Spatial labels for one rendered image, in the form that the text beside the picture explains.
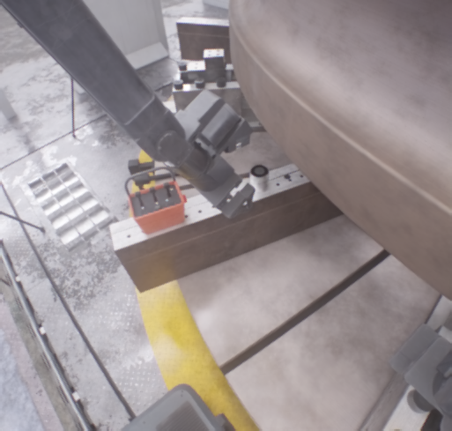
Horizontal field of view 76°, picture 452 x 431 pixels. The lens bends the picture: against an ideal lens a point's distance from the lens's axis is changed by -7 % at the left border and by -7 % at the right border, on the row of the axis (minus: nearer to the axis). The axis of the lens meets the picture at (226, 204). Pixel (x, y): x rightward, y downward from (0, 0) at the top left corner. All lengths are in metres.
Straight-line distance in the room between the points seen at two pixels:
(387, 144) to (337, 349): 0.87
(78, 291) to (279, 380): 1.29
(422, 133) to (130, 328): 1.61
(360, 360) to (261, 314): 0.45
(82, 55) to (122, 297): 1.72
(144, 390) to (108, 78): 1.57
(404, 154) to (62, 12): 0.82
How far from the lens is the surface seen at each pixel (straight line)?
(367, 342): 1.50
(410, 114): 0.96
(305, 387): 1.39
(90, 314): 1.99
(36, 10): 0.32
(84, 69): 0.34
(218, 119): 0.46
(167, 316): 1.83
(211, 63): 2.13
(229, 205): 0.53
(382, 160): 0.90
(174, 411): 1.44
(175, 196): 1.21
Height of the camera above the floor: 1.67
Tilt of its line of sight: 49 degrees down
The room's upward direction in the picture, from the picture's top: 5 degrees counter-clockwise
